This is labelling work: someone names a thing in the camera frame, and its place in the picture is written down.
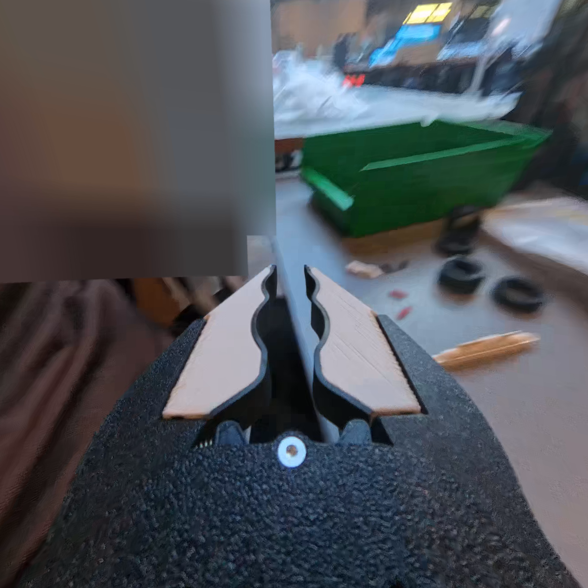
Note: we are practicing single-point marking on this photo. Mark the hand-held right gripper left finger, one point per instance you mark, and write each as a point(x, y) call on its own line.
point(220, 363)

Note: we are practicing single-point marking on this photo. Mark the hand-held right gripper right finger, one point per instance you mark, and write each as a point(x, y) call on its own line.
point(363, 363)

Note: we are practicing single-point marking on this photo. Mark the small white curved panel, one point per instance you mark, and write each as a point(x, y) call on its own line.
point(364, 269)

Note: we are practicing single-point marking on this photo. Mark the long white brick beam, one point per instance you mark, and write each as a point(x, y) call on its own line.
point(484, 351)

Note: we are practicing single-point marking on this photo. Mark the green storage bin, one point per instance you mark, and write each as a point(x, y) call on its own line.
point(413, 193)

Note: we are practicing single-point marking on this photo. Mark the grey desk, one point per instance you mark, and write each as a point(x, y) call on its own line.
point(505, 413)

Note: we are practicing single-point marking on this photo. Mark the wide black rubber tire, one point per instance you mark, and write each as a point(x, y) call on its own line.
point(464, 218)
point(445, 278)

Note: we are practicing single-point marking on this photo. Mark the narrow black rubber tire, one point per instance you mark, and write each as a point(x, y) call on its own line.
point(441, 246)
point(498, 296)

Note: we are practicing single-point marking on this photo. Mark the person's torso in brown shirt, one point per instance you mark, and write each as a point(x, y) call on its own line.
point(55, 367)

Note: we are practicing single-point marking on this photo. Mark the open instruction booklet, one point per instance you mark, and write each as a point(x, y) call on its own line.
point(542, 229)

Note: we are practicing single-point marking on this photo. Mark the white table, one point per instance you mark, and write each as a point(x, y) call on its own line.
point(413, 105)

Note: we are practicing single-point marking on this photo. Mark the clear plastic wrap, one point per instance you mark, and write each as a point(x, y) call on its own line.
point(312, 92)

